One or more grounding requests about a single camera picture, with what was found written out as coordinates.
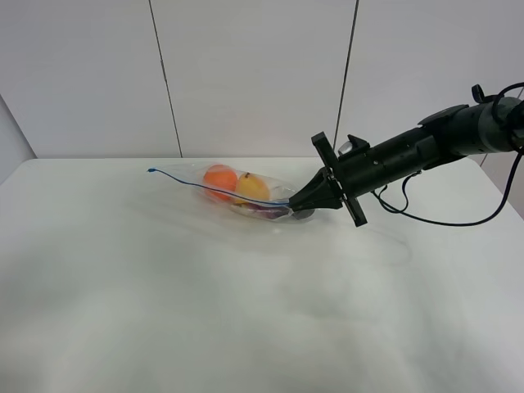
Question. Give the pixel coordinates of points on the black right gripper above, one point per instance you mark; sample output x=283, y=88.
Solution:
x=341, y=181

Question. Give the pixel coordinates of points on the clear zip bag blue seal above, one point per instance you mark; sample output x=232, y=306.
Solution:
x=191, y=175

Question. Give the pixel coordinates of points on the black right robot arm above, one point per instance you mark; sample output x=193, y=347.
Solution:
x=445, y=137

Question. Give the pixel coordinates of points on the dark purple item in bag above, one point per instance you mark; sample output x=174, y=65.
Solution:
x=276, y=213

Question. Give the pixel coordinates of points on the yellow pear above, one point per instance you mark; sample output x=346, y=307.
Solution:
x=253, y=187

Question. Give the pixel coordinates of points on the orange fruit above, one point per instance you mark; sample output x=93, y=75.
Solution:
x=222, y=179

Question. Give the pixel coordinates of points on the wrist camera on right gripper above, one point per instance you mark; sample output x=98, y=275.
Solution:
x=352, y=146

